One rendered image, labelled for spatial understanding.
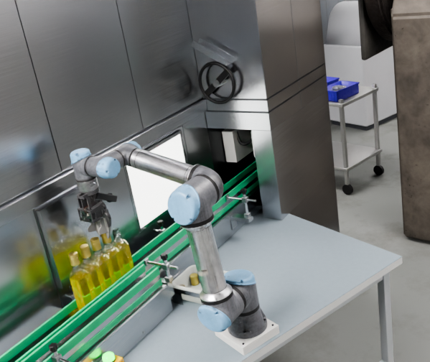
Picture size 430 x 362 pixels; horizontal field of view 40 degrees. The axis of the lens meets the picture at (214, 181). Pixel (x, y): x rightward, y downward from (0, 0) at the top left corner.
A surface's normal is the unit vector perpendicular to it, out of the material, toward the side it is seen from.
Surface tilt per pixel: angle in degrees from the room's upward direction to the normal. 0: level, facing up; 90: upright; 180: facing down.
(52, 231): 90
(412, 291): 0
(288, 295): 0
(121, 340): 90
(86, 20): 90
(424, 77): 92
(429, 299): 0
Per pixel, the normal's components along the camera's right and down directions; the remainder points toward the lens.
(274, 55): 0.83, 0.09
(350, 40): -0.80, 0.18
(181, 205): -0.57, 0.27
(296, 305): -0.15, -0.92
